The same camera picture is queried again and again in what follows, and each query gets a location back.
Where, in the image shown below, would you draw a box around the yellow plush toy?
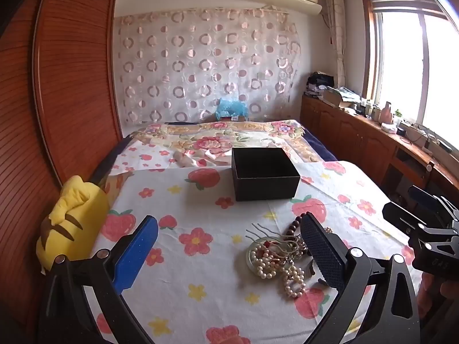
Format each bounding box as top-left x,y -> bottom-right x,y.
36,175 -> 110,276

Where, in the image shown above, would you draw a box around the dark wooden bead bracelet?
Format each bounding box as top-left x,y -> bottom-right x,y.
285,216 -> 334,249

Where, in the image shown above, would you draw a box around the floral blanket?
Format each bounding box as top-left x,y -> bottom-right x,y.
124,120 -> 316,168

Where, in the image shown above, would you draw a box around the blue plastic bag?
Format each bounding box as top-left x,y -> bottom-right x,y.
215,97 -> 249,120

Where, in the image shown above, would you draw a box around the black jewelry box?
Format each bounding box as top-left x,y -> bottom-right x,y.
231,146 -> 301,202

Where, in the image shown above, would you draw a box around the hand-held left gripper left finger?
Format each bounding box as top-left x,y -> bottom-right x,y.
38,216 -> 159,344

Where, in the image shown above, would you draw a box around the person's right hand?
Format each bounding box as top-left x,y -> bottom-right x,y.
419,270 -> 458,321

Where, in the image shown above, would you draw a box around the white pearl necklace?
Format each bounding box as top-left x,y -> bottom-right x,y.
250,250 -> 308,300

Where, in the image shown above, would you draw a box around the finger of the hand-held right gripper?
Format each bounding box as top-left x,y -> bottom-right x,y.
409,185 -> 459,220
382,201 -> 459,247

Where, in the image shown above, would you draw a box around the navy blue mattress cover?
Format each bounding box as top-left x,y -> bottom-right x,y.
303,128 -> 338,163

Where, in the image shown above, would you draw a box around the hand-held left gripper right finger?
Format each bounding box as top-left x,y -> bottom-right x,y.
300,212 -> 421,344

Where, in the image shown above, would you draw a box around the silver metal hair comb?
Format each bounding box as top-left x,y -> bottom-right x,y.
246,222 -> 299,256

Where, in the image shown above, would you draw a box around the sheer window curtain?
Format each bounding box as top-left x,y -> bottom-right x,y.
322,0 -> 347,88

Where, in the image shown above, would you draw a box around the dark bag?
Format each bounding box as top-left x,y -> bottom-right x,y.
307,72 -> 335,97

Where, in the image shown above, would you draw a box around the wooden cabinet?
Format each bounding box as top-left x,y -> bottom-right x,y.
300,94 -> 459,219

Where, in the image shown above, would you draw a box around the circle patterned wall curtain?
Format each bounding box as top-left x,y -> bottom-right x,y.
114,6 -> 302,127

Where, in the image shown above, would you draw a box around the strawberry print bed sheet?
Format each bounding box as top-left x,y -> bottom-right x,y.
86,140 -> 425,344

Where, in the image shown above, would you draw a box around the white power strip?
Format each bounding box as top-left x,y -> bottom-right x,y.
399,121 -> 453,152

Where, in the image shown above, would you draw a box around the wooden framed window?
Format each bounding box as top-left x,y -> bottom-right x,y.
360,0 -> 459,144

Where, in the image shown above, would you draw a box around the pale green bangle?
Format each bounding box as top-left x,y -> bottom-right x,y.
246,240 -> 275,273

